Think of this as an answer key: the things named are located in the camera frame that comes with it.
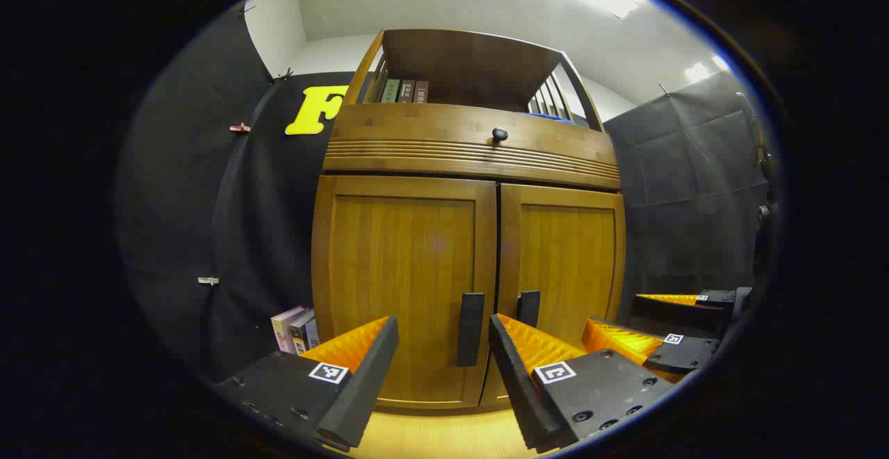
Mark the wooden double-door shoe cabinet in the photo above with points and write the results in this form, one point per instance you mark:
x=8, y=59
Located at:
x=472, y=63

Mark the dark brown book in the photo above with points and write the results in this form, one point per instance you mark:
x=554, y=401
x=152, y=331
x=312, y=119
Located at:
x=406, y=92

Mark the wooden ribbed drawer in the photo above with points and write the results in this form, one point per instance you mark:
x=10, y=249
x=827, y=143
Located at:
x=417, y=139

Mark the small ceiling light panel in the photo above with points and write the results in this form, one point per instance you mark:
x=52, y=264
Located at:
x=701, y=70

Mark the black round drawer knob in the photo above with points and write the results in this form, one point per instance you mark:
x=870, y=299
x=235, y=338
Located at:
x=499, y=135

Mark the wooden shoe cabinet door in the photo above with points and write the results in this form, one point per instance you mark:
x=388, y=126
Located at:
x=396, y=264
x=569, y=257

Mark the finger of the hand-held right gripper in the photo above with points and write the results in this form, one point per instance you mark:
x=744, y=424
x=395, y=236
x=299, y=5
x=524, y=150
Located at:
x=684, y=355
x=680, y=314

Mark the reddish brown book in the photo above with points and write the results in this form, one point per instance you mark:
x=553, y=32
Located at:
x=421, y=92

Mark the black backdrop cloth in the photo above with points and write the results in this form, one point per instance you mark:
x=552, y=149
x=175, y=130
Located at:
x=173, y=188
x=278, y=202
x=680, y=188

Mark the blue cloth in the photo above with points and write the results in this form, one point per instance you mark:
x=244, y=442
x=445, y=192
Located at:
x=549, y=117

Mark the pink book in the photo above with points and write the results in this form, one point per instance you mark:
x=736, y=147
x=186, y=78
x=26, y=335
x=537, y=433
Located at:
x=283, y=330

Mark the grey book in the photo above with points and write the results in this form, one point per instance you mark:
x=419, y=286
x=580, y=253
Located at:
x=300, y=330

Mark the blue book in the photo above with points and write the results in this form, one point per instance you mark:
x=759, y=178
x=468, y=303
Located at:
x=313, y=334

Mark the green book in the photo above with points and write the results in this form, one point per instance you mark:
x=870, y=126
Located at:
x=390, y=91

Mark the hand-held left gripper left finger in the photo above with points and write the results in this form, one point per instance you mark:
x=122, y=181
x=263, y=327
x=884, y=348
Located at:
x=361, y=382

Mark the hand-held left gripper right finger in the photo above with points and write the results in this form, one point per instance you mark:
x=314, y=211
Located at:
x=517, y=389

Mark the copper clip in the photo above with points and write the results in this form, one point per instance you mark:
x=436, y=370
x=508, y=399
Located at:
x=239, y=128

